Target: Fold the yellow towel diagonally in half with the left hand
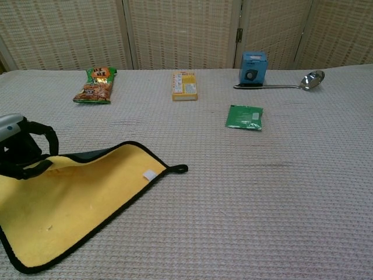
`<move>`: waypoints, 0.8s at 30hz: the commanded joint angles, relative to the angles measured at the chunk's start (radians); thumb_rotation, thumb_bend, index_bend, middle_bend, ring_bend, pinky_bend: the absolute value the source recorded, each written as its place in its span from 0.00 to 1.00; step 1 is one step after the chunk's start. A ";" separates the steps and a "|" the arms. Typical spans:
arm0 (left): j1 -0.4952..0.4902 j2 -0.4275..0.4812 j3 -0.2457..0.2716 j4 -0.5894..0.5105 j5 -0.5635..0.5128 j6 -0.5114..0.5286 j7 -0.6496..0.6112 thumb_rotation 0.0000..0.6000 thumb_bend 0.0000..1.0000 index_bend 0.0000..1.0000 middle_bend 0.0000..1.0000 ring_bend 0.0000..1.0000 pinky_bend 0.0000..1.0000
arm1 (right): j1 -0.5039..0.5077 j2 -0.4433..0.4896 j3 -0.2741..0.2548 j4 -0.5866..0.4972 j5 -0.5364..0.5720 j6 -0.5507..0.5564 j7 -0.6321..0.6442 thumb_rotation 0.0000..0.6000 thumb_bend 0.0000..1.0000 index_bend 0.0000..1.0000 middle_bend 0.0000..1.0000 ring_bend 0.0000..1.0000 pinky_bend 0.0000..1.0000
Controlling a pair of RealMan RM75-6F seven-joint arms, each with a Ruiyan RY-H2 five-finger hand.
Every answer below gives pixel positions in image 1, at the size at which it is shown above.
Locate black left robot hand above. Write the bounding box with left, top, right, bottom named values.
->
left=0, top=117, right=59, bottom=181

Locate steel ladle black handle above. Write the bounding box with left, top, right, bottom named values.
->
left=233, top=70, right=326, bottom=90

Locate blue cube box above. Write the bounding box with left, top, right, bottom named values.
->
left=239, top=51, right=268, bottom=85

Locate woven folding screen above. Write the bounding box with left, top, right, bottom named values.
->
left=0, top=0, right=373, bottom=71

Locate green snack bag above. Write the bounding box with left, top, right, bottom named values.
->
left=72, top=66, right=118, bottom=104

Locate grey waffle tablecloth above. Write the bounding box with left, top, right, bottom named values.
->
left=0, top=64, right=373, bottom=280

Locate yellow cloth with black trim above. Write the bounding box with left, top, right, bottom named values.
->
left=0, top=141, right=189, bottom=275

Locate green foil sachet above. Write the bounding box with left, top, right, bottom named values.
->
left=224, top=104, right=264, bottom=131

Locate yellow cardboard box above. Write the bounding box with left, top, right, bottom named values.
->
left=171, top=71, right=199, bottom=102

